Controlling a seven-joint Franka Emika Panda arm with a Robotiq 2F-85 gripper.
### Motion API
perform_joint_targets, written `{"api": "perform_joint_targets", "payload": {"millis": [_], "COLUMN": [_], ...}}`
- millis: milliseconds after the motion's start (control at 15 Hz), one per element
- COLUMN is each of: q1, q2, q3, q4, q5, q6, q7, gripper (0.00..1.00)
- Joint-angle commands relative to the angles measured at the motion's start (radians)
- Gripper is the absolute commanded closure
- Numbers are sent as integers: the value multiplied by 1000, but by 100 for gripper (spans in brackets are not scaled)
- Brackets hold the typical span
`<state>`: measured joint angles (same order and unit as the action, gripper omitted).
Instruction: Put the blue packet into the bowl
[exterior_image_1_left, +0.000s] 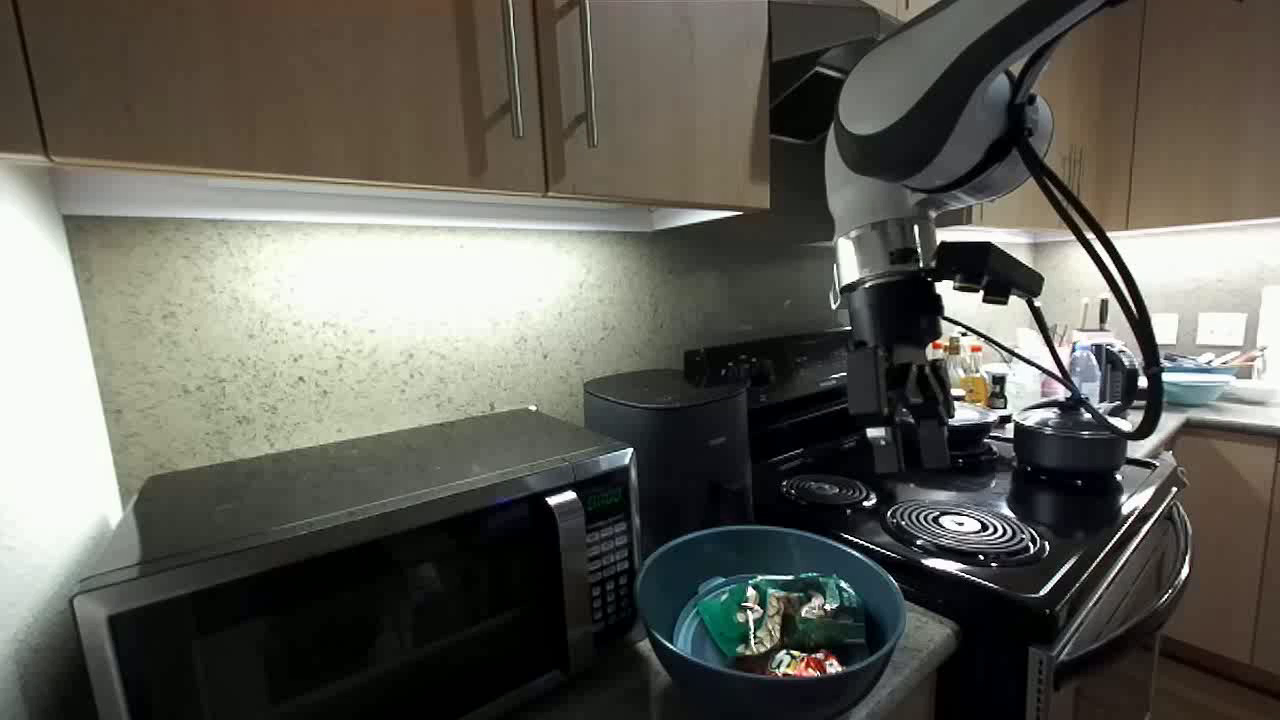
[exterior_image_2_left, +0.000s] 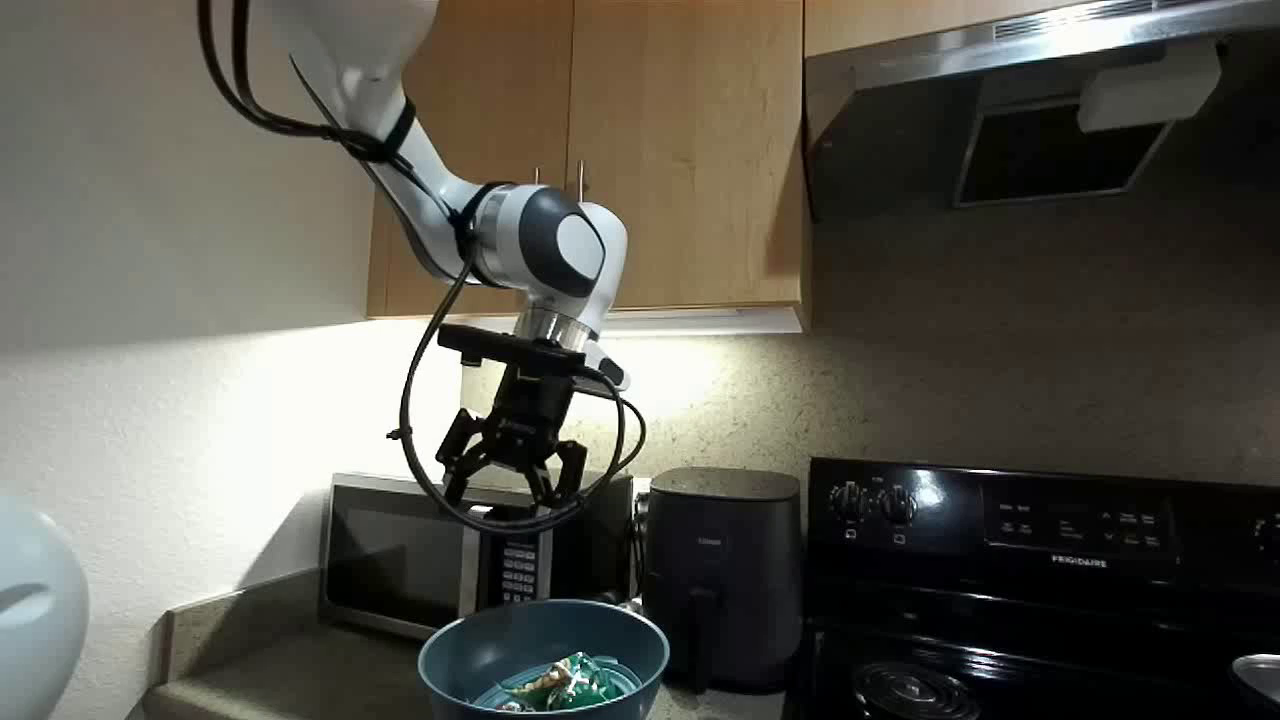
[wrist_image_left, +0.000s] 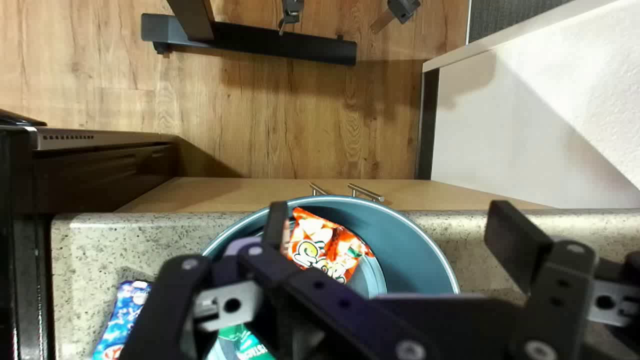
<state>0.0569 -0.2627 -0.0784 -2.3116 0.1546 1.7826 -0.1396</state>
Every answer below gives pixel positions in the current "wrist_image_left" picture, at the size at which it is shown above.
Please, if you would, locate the green snack packet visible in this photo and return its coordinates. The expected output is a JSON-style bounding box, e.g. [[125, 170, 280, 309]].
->
[[205, 325, 273, 360]]

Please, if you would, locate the blue bowl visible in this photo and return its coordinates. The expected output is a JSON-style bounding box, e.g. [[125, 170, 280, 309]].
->
[[199, 194, 462, 299]]

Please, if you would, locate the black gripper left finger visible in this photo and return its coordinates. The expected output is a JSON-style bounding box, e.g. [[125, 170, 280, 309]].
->
[[120, 203, 294, 360]]

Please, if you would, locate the orange snack packet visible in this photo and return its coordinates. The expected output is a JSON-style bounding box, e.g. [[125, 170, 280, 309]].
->
[[280, 208, 373, 285]]

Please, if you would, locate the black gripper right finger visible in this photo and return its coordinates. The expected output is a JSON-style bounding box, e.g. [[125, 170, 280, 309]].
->
[[483, 200, 640, 360]]

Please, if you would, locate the black table leg frame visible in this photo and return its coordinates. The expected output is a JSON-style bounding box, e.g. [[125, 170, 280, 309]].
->
[[140, 0, 358, 66]]

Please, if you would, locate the black stove range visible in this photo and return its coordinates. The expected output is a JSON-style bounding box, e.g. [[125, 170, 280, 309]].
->
[[0, 111, 177, 360]]

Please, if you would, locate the blue snack packet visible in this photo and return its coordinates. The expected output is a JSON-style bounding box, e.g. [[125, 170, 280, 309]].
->
[[91, 281, 151, 360]]

